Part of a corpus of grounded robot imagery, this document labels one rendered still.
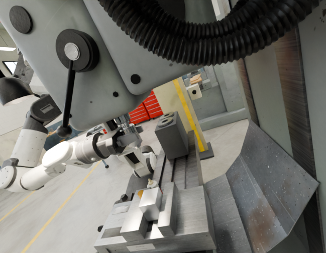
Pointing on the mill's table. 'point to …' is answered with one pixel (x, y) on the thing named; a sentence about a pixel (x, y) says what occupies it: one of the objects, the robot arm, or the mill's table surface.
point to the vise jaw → (134, 221)
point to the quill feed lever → (74, 66)
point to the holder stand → (172, 135)
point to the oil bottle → (153, 184)
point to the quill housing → (28, 49)
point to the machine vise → (165, 225)
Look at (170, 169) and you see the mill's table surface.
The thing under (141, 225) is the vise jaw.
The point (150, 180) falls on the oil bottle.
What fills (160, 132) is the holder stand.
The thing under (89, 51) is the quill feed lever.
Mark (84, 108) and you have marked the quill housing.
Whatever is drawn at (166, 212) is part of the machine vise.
